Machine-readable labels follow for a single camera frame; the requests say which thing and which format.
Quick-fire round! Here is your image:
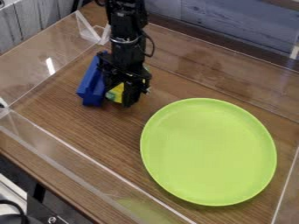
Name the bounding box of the yellow toy banana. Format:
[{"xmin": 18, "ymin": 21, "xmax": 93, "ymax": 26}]
[{"xmin": 106, "ymin": 83, "xmax": 125, "ymax": 103}]

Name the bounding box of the green round plate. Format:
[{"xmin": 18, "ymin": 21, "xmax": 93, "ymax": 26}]
[{"xmin": 141, "ymin": 98, "xmax": 278, "ymax": 207}]

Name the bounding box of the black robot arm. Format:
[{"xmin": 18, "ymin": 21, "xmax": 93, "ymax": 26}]
[{"xmin": 98, "ymin": 0, "xmax": 155, "ymax": 108}]

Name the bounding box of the black cable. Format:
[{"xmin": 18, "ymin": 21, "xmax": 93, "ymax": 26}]
[{"xmin": 0, "ymin": 199, "xmax": 31, "ymax": 224}]

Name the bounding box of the clear acrylic enclosure wall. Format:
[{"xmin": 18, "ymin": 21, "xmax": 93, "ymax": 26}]
[{"xmin": 0, "ymin": 4, "xmax": 299, "ymax": 224}]

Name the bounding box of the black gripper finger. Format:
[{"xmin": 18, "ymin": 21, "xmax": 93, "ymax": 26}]
[
  {"xmin": 102, "ymin": 68, "xmax": 121, "ymax": 93},
  {"xmin": 122, "ymin": 81, "xmax": 146, "ymax": 108}
]

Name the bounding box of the clear acrylic corner bracket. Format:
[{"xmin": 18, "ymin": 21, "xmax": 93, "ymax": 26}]
[{"xmin": 75, "ymin": 10, "xmax": 111, "ymax": 46}]

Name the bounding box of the blue cross-shaped block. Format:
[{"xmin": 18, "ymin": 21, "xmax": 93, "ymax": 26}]
[{"xmin": 77, "ymin": 51, "xmax": 109, "ymax": 107}]

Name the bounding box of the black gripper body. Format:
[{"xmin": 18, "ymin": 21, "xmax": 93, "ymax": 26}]
[{"xmin": 99, "ymin": 53, "xmax": 153, "ymax": 94}]

